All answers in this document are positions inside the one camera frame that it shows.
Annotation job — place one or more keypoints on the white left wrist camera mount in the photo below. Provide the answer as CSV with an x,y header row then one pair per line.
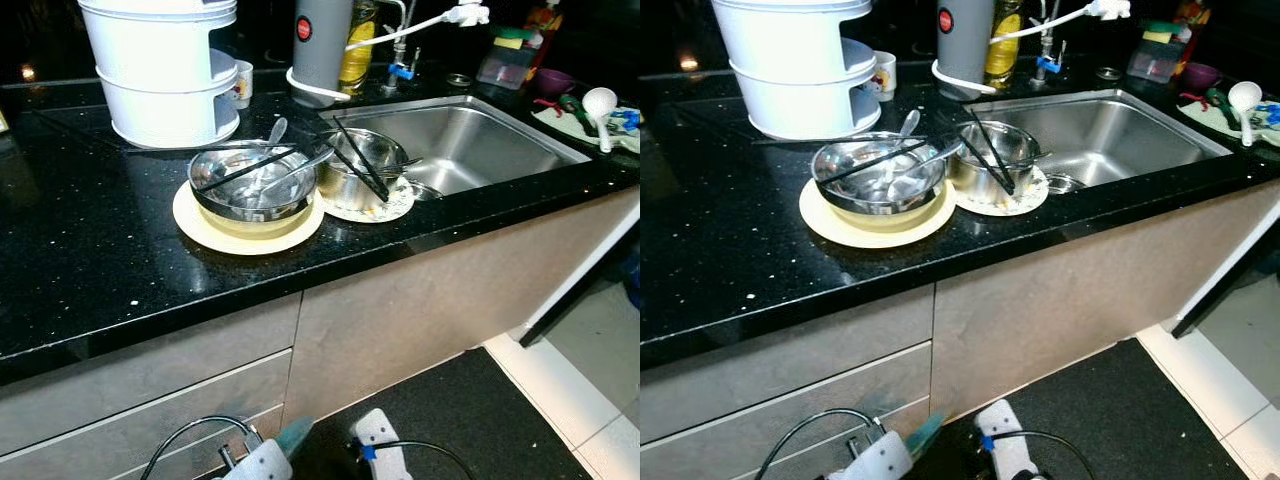
x,y
880,460
260,462

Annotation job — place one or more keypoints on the wide steel bowl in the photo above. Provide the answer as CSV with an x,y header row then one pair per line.
x,y
250,205
880,200

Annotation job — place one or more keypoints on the red printed bottle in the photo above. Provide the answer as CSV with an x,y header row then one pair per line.
x,y
1193,20
545,25

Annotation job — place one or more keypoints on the purple cup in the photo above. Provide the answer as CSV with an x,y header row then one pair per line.
x,y
1200,76
553,82

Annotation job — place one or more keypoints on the white faucet filter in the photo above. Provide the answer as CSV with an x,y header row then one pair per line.
x,y
468,14
1110,9

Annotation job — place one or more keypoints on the black floor mat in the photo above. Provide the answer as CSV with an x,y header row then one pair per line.
x,y
480,420
1130,420

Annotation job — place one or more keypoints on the stainless steel sink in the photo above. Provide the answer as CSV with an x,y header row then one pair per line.
x,y
480,140
1120,135

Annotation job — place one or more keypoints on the light green cloth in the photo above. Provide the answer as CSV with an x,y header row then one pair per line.
x,y
1210,117
560,122

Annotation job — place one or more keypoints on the floral patterned plate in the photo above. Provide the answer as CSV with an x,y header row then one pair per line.
x,y
395,207
1030,198

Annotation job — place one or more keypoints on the yellow oil bottle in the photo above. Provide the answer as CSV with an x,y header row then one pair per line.
x,y
358,60
1003,55

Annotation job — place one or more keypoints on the blue plastic clip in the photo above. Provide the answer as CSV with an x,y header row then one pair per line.
x,y
1270,113
628,120

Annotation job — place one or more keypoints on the small steel pot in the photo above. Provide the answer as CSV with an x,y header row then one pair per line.
x,y
975,180
340,190

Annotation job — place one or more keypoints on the yellow sponge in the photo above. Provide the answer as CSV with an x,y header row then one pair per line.
x,y
507,43
1156,37

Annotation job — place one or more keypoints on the white tiered storage rack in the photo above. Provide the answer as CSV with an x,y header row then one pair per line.
x,y
790,105
160,110

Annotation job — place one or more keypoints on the clear plastic container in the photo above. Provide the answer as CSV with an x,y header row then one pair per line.
x,y
500,70
1150,62

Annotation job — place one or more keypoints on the green sponge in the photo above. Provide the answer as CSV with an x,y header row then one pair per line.
x,y
516,33
1163,26

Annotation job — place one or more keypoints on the grey stone cabinet front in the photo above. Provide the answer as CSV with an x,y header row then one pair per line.
x,y
1070,300
430,300

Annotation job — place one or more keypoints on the grey thermos jug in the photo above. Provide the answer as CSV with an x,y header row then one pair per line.
x,y
960,55
320,60

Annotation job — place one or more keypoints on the white printed mug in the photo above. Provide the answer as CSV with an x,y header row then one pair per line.
x,y
882,75
243,85

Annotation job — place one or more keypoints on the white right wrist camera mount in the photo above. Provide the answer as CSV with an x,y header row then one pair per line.
x,y
378,430
1000,425

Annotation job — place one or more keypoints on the perforated steel steamer pot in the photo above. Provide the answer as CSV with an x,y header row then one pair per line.
x,y
1062,184
425,190

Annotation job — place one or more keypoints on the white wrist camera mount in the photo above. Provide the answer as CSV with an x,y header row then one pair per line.
x,y
1000,425
260,462
378,430
880,460

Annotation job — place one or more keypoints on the deep grey drawer front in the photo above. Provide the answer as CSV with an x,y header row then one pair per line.
x,y
120,450
760,440

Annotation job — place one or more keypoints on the white plastic ladle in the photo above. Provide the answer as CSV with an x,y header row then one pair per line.
x,y
600,100
1245,95

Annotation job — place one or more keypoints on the shallow grey drawer front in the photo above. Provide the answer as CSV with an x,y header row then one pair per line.
x,y
800,350
150,370

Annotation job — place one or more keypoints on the round steel countertop cap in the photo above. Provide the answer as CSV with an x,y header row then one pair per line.
x,y
1106,73
459,79

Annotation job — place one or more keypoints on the steel faucet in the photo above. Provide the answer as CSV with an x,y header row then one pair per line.
x,y
1043,50
398,55

